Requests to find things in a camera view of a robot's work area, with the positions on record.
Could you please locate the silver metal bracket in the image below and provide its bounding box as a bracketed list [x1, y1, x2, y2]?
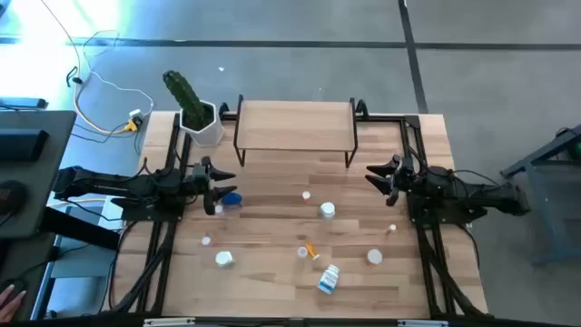
[143, 317, 197, 327]
[398, 318, 449, 327]

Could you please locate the round black object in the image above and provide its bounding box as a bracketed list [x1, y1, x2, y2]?
[0, 180, 28, 215]

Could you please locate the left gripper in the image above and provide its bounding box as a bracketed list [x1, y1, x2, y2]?
[190, 155, 239, 217]

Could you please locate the green cactus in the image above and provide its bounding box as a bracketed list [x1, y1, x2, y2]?
[162, 69, 209, 132]

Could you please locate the blue-grey metal cart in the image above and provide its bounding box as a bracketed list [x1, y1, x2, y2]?
[500, 123, 581, 268]

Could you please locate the person's hand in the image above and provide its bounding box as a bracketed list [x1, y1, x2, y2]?
[0, 283, 27, 322]

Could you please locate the yellow cable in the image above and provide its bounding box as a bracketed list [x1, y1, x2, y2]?
[39, 0, 138, 135]

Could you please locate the wooden shelf black metal frame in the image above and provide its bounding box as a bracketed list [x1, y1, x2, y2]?
[232, 94, 360, 170]

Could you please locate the short black cable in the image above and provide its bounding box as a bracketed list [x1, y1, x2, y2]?
[66, 65, 84, 89]

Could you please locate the black aluminium table frame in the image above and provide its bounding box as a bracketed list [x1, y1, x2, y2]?
[108, 97, 490, 319]

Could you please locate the white cable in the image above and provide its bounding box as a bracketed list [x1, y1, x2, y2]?
[82, 29, 155, 117]

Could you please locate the large white plastic bottle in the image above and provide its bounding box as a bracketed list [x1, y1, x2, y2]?
[319, 201, 338, 221]

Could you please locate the Tums bottle blue cap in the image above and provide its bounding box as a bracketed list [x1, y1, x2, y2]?
[221, 192, 244, 213]

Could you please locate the white bottle blue label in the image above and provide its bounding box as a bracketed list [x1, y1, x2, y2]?
[316, 263, 342, 296]

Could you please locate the dark flat device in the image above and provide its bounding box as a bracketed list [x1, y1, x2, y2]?
[0, 96, 49, 111]

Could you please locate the white hexagonal plant pot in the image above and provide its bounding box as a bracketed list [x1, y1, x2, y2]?
[178, 98, 225, 148]

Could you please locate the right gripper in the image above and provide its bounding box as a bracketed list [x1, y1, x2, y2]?
[365, 154, 417, 208]

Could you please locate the dark grey desk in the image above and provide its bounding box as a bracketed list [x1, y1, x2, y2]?
[0, 110, 122, 252]

